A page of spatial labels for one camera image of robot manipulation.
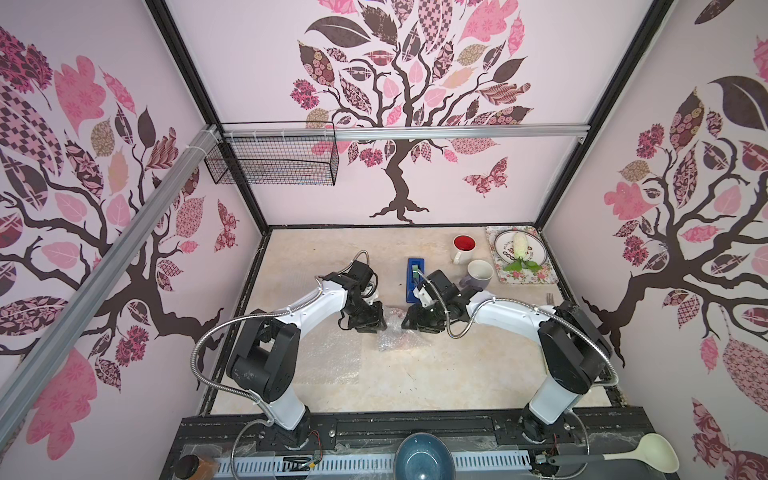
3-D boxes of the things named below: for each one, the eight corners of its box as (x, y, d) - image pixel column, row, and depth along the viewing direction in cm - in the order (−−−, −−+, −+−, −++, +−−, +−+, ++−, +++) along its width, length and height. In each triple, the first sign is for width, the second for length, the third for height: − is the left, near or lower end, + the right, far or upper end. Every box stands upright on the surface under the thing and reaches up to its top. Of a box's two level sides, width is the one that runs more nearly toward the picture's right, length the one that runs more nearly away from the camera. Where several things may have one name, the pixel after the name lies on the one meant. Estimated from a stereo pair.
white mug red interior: (453, 268, 109) (456, 255, 103) (450, 247, 115) (453, 234, 110) (475, 268, 109) (479, 255, 103) (470, 247, 115) (474, 234, 110)
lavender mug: (459, 290, 102) (463, 279, 97) (456, 271, 108) (459, 259, 102) (490, 290, 102) (496, 278, 97) (486, 271, 108) (490, 259, 102)
